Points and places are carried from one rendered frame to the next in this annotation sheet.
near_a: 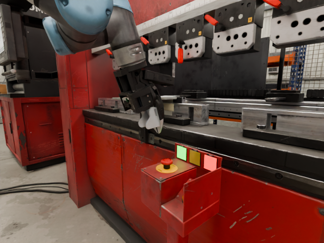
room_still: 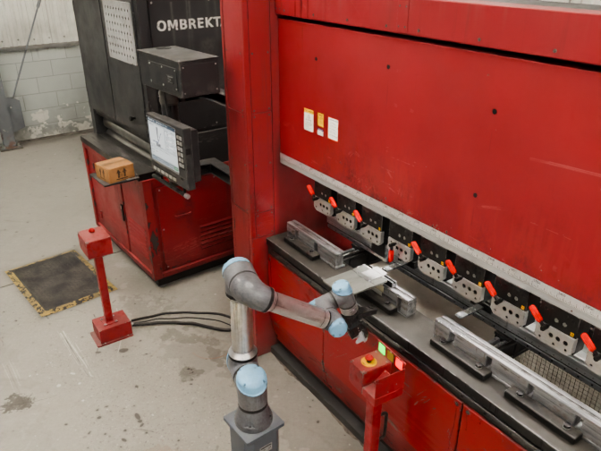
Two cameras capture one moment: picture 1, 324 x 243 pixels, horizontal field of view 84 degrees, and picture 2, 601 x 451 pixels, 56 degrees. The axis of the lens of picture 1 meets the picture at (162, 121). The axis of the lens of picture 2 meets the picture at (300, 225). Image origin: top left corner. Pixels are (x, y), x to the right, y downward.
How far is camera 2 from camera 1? 2.08 m
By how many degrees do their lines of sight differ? 18
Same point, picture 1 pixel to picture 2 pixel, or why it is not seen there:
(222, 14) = (426, 244)
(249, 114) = (439, 326)
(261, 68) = not seen: hidden behind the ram
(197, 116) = (403, 308)
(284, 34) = (459, 288)
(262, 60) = not seen: hidden behind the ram
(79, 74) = (264, 193)
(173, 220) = (369, 396)
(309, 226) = (451, 410)
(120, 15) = (345, 298)
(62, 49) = not seen: hidden behind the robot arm
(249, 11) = (442, 258)
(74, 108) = (258, 238)
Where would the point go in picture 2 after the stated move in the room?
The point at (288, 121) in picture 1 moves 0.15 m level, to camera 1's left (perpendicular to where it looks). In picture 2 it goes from (460, 341) to (425, 337)
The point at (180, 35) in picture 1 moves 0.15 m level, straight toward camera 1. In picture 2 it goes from (393, 234) to (389, 248)
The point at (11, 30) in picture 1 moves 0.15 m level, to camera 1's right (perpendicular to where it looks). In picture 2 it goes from (190, 156) to (217, 157)
